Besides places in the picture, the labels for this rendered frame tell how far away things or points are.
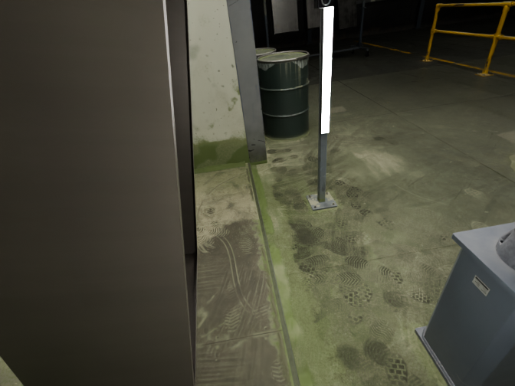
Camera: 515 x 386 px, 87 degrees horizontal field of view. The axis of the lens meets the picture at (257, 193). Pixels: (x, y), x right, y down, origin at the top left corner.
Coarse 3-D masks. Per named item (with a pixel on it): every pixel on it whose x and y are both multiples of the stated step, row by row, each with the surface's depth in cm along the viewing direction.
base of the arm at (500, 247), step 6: (504, 234) 88; (510, 234) 84; (498, 240) 89; (504, 240) 85; (510, 240) 83; (498, 246) 87; (504, 246) 85; (510, 246) 83; (498, 252) 86; (504, 252) 84; (510, 252) 82; (504, 258) 84; (510, 258) 82; (510, 264) 82
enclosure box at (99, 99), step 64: (0, 0) 25; (64, 0) 26; (128, 0) 27; (0, 64) 28; (64, 64) 28; (128, 64) 29; (0, 128) 31; (64, 128) 32; (128, 128) 33; (0, 192) 35; (64, 192) 36; (128, 192) 38; (192, 192) 109; (0, 256) 40; (64, 256) 42; (128, 256) 44; (192, 256) 125; (0, 320) 47; (64, 320) 49; (128, 320) 52; (192, 320) 99; (64, 384) 61; (128, 384) 65; (192, 384) 71
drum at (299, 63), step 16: (272, 64) 283; (288, 64) 280; (304, 64) 289; (272, 80) 293; (288, 80) 289; (304, 80) 299; (272, 96) 303; (288, 96) 299; (304, 96) 308; (272, 112) 314; (288, 112) 308; (304, 112) 316; (272, 128) 326; (288, 128) 319; (304, 128) 328
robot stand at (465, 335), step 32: (512, 224) 96; (480, 256) 87; (448, 288) 104; (480, 288) 89; (512, 288) 77; (448, 320) 108; (480, 320) 92; (512, 320) 80; (448, 352) 111; (480, 352) 94; (512, 352) 87; (448, 384) 112; (480, 384) 101; (512, 384) 105
